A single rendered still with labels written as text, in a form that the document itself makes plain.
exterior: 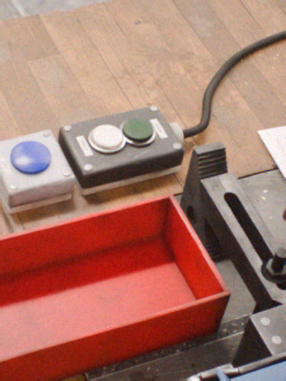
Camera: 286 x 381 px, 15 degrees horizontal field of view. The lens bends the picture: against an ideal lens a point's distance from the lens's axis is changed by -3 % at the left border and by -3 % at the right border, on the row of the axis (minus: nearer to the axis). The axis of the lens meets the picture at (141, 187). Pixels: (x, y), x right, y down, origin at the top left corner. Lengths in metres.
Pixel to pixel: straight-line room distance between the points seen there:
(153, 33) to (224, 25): 0.09
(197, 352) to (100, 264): 0.12
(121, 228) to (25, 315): 0.12
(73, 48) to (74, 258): 0.30
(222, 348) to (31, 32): 0.45
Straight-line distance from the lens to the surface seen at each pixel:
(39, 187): 1.01
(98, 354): 0.91
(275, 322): 0.88
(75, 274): 0.98
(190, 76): 1.19
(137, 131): 1.06
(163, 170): 1.07
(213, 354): 0.96
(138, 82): 1.17
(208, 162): 0.99
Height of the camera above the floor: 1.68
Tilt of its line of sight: 47 degrees down
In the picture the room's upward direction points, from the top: 12 degrees clockwise
